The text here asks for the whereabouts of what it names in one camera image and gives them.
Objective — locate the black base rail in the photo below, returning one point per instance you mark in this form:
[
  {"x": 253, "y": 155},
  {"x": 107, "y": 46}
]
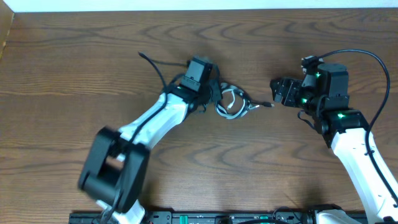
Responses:
[{"x": 327, "y": 213}]

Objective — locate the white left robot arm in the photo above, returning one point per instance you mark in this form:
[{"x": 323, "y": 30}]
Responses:
[{"x": 115, "y": 168}]

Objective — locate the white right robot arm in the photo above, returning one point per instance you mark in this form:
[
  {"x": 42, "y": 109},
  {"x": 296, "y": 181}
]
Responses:
[{"x": 323, "y": 95}]

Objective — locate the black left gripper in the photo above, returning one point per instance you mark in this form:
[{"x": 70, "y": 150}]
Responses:
[{"x": 215, "y": 84}]

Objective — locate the brown cardboard side panel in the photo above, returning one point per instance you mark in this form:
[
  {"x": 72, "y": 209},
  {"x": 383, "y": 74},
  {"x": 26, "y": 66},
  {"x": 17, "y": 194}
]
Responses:
[{"x": 6, "y": 20}]

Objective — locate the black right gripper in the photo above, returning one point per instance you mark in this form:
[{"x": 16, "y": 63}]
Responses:
[{"x": 291, "y": 85}]

